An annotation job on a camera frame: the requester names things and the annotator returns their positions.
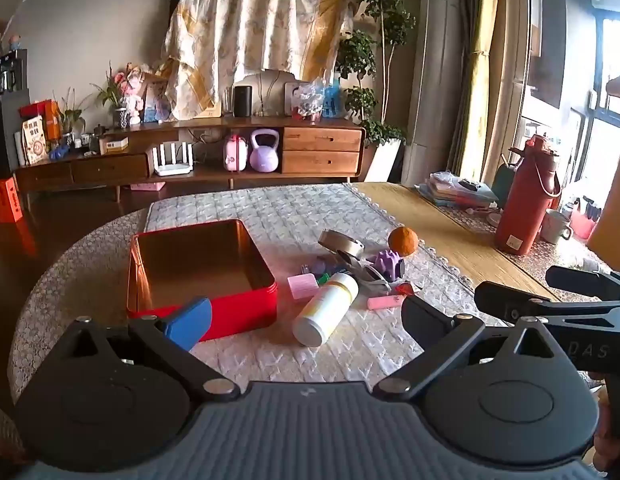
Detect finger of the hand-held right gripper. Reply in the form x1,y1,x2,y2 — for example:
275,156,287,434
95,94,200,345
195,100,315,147
546,266,620,302
474,281,558,324

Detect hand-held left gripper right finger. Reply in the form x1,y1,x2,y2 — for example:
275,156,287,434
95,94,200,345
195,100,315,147
374,295,560,402

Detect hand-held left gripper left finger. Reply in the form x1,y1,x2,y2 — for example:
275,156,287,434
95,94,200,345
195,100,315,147
60,297,241,402

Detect red tin box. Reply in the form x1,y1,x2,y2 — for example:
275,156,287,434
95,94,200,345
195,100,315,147
127,219,278,342

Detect purple spiky massage ball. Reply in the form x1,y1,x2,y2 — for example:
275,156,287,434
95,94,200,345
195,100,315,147
374,250,405,281

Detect white frame sunglasses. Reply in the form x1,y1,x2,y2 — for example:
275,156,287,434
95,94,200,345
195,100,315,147
339,252,391,295

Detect orange fruit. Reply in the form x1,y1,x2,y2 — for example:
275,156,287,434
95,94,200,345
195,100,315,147
388,226,419,257

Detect white bottle with yellow label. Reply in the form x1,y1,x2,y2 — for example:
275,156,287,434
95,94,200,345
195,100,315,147
292,272,359,347

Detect round silver metal jar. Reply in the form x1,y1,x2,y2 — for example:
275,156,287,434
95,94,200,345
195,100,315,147
318,229,365,257

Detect pink ribbed box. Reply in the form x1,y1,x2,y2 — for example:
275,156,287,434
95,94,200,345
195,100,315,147
288,274,319,301

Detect person's right hand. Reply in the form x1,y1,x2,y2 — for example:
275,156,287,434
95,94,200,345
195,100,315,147
592,422,611,468

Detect patterned lace placemat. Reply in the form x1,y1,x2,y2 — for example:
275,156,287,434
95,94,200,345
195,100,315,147
440,204,613,277

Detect pink basket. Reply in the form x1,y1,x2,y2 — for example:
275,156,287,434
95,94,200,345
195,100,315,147
568,195,601,241

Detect white mug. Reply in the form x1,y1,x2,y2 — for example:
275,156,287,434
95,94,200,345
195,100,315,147
540,210,573,245

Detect bamboo table mat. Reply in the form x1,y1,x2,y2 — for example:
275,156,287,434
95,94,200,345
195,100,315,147
346,181,558,302

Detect red thermos bottle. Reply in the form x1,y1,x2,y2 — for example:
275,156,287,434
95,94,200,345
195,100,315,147
494,134,561,256

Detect stack of books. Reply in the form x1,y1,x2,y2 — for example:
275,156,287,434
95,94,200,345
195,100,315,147
416,171,499,209

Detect white router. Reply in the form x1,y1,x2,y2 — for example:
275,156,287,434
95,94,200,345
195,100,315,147
149,142,195,177

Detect pink mini suitcase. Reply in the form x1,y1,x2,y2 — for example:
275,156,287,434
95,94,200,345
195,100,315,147
223,132,249,172

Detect purple kettlebell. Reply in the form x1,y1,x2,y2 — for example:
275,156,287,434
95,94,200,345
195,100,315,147
249,129,281,172

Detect wooden tv cabinet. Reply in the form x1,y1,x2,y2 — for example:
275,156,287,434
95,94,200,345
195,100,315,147
12,116,367,203

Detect orange gift bag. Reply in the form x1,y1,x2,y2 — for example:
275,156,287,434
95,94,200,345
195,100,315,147
0,176,24,224

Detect black speaker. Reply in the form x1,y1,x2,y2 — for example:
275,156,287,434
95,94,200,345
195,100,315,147
233,86,253,117

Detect pink doll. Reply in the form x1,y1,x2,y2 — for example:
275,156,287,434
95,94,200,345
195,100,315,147
121,62,147,125

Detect printed snack bag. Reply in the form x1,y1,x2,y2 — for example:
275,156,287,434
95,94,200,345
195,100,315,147
21,116,52,166

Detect plant in striped pot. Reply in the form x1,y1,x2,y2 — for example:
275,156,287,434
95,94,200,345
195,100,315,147
91,62,131,129

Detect small green plant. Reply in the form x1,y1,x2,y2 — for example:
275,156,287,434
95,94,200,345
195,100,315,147
54,87,93,148

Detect beige curtain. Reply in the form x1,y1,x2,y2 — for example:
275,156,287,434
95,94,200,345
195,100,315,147
457,0,533,187

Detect white decorative panel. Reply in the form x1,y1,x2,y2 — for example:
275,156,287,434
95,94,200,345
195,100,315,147
232,69,305,117

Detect white standing air conditioner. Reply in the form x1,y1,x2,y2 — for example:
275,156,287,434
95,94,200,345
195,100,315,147
401,0,486,187

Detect red orange box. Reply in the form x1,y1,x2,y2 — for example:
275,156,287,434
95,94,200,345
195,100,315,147
19,100,62,141

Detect clear plastic bag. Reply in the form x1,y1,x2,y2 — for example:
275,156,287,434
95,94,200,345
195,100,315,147
292,77,331,122

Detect black cabinet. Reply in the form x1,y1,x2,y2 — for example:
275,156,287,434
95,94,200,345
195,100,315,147
0,91,32,182

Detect draped floral cloth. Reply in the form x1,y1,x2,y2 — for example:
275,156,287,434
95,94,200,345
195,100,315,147
162,0,359,117

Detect black coffee machine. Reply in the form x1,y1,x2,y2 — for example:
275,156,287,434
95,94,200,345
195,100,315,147
0,50,29,97

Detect potted green tree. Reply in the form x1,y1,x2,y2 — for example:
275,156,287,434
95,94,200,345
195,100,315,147
335,0,419,182

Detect white picture frame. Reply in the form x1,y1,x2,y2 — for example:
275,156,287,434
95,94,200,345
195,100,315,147
284,81,311,117

